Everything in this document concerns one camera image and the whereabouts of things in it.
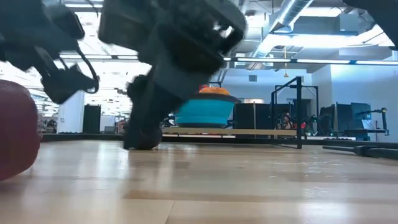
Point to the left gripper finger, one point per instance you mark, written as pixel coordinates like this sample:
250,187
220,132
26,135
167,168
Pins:
136,109
177,77

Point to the small bright red fruit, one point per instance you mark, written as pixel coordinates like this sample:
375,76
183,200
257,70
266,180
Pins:
203,87

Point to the dark purple round fruit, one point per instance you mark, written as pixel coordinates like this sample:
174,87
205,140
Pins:
152,141

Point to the orange fruit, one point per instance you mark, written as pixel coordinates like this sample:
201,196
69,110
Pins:
216,91

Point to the black knife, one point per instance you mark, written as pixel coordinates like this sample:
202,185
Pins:
362,151

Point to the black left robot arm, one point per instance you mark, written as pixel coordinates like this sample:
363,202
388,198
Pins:
31,31

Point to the blue collapsible bowl grey rim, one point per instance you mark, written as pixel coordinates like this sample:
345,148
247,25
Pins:
205,112

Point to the black cabinet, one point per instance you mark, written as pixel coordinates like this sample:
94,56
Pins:
92,119

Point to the white pillar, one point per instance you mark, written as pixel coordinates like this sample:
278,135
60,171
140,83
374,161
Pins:
71,115

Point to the wooden riser shelf black legs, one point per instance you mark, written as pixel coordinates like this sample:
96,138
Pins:
233,131

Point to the black partition panel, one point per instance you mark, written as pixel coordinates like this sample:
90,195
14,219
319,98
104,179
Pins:
245,116

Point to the person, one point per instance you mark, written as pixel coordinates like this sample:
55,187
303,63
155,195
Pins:
286,122

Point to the background robot workstation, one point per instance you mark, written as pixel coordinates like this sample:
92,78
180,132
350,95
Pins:
342,116

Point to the black metal table frame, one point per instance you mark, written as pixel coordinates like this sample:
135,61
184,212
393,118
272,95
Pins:
93,137

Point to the silver ceiling duct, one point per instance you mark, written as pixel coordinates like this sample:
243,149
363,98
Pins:
292,9

